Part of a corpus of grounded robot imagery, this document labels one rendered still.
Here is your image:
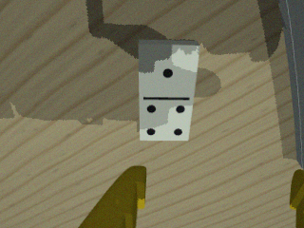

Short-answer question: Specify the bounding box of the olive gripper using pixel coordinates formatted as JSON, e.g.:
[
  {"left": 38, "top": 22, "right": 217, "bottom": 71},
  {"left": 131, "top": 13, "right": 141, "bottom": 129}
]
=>
[{"left": 78, "top": 165, "right": 304, "bottom": 228}]

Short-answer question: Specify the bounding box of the white domino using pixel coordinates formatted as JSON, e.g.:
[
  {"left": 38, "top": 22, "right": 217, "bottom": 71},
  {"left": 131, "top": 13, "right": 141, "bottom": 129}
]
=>
[{"left": 139, "top": 40, "right": 200, "bottom": 141}]

